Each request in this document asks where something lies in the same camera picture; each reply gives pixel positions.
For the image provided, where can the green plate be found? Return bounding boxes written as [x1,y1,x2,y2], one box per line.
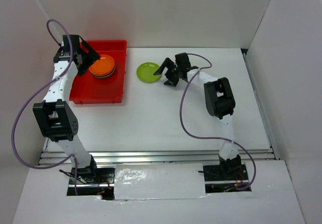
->
[136,62,161,83]

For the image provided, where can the orange plate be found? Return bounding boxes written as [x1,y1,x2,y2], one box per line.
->
[91,69,115,78]
[89,54,115,74]

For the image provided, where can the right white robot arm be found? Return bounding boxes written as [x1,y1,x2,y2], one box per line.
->
[153,53,242,180]

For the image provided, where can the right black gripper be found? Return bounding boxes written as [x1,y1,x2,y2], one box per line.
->
[154,58,182,87]

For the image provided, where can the red plastic bin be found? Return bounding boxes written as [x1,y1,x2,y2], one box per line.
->
[69,40,127,104]

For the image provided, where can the aluminium rail frame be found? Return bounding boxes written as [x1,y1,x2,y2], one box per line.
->
[37,47,281,197]

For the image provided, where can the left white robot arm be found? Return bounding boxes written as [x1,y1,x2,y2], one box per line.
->
[33,35,100,184]

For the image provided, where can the white foil cover sheet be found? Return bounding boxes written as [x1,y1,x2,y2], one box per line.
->
[114,164,206,200]

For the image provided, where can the cream floral plate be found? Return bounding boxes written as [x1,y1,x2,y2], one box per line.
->
[92,71,114,79]

